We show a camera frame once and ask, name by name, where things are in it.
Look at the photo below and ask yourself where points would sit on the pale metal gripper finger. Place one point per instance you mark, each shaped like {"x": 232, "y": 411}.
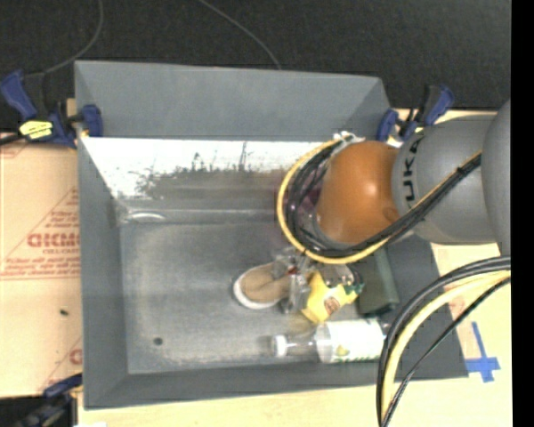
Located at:
{"x": 298, "y": 296}
{"x": 338, "y": 275}

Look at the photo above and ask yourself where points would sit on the yellow lemon-shaped bottle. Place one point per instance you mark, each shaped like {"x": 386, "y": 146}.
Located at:
{"x": 322, "y": 298}

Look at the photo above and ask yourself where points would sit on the tan shoe with white sole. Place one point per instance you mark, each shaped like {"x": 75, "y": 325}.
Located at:
{"x": 260, "y": 287}

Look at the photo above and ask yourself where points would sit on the dark green flat block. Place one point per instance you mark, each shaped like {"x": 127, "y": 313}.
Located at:
{"x": 378, "y": 283}

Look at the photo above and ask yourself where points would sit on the clear plastic bottle, white label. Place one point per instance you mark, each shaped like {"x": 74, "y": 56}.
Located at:
{"x": 351, "y": 341}

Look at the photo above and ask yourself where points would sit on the grey metal bin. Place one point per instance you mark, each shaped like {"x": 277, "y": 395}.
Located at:
{"x": 182, "y": 283}

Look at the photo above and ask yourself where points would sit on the brown cardboard board, red print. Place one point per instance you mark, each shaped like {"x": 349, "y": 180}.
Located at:
{"x": 31, "y": 220}

